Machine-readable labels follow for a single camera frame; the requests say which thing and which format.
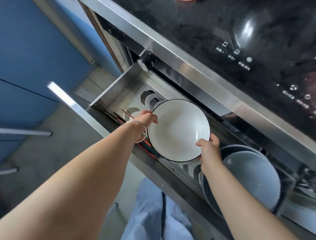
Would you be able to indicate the person's left hand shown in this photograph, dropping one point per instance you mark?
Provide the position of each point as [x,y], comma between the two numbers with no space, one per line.
[145,117]

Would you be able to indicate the person's right hand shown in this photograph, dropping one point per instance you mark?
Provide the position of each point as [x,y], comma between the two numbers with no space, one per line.
[211,153]

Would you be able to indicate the row of coloured chopsticks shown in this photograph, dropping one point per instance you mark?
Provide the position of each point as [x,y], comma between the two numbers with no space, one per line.
[149,149]

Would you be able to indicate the white bowl with black rim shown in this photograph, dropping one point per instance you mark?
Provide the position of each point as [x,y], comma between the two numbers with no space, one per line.
[177,128]

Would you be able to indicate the steel drawer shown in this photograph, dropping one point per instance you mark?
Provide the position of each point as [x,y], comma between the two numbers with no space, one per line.
[118,86]

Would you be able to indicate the large grey bowl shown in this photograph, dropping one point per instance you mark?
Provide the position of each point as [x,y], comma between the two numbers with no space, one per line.
[209,195]

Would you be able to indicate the person's right forearm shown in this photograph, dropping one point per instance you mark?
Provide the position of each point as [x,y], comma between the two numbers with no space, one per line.
[242,210]

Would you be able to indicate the person's left forearm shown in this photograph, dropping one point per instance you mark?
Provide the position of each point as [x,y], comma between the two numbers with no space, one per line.
[74,185]

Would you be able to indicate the black stove knob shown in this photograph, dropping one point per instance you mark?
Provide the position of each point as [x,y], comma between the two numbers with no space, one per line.
[145,63]

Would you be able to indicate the light blue trousers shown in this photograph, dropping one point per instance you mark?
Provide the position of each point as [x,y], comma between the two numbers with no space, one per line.
[153,217]

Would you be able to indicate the black glass gas stove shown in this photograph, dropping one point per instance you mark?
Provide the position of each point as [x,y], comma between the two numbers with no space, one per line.
[197,29]

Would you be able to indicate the blue base cabinet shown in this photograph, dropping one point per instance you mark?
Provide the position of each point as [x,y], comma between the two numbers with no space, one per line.
[29,61]

